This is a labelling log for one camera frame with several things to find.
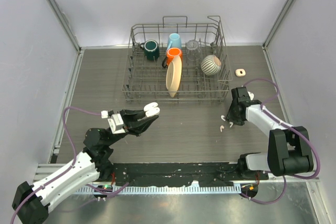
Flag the grey wire dish rack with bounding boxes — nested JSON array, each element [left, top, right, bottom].
[[122, 16, 232, 103]]

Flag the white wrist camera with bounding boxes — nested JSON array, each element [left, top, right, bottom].
[[108, 113, 125, 134], [248, 91, 255, 100]]

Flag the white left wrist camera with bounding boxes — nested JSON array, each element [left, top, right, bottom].
[[108, 113, 125, 134]]

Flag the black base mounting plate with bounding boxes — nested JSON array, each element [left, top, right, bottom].
[[100, 162, 269, 187]]

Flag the white earbud charging case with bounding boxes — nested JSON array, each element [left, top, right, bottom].
[[143, 102, 160, 118]]

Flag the orange mug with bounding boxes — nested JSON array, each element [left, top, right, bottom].
[[162, 47, 183, 69]]

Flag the clear glass cup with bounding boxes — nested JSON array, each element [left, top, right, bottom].
[[186, 40, 202, 61]]

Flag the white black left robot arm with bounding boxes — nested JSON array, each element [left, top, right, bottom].
[[10, 102, 160, 223]]

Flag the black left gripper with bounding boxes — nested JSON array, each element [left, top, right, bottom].
[[105, 108, 158, 146]]

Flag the dark green mug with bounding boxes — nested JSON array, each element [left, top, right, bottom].
[[140, 40, 160, 61]]

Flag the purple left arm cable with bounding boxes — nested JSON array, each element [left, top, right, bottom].
[[9, 106, 110, 224]]

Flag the light blue mug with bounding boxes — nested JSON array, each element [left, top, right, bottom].
[[167, 33, 182, 50]]

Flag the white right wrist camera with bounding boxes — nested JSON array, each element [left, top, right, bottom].
[[248, 91, 255, 100]]

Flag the beige plate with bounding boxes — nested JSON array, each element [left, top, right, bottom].
[[166, 56, 182, 98]]

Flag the striped ceramic bowl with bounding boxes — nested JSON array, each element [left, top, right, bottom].
[[201, 55, 222, 76]]

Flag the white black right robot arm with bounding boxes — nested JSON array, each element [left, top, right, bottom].
[[226, 87, 314, 179]]

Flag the beige small earbud case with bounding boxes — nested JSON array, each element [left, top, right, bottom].
[[235, 69, 246, 77]]

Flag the white slotted cable duct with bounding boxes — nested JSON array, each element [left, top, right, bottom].
[[73, 184, 242, 195]]

